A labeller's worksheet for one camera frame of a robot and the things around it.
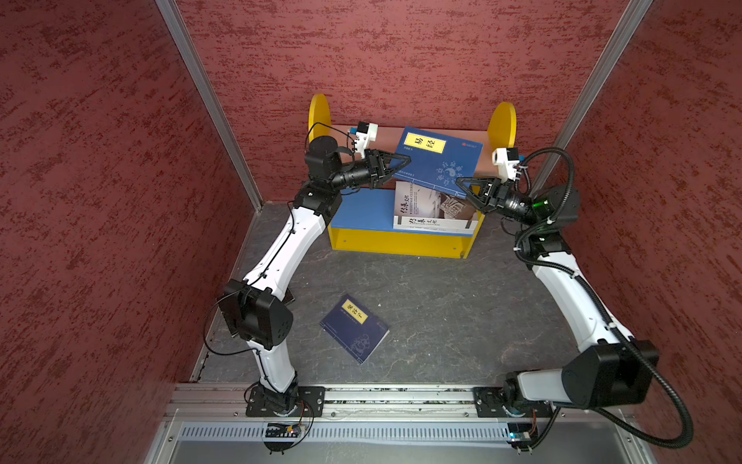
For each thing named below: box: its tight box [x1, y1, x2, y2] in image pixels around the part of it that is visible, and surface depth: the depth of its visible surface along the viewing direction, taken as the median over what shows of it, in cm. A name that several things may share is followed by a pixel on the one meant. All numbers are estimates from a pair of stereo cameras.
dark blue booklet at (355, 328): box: [318, 293, 391, 365], surface depth 87 cm
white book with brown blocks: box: [393, 215, 480, 235], surface depth 92 cm
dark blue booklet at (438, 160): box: [392, 125, 485, 200], surface depth 63 cm
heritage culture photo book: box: [394, 180, 478, 221], surface depth 94 cm
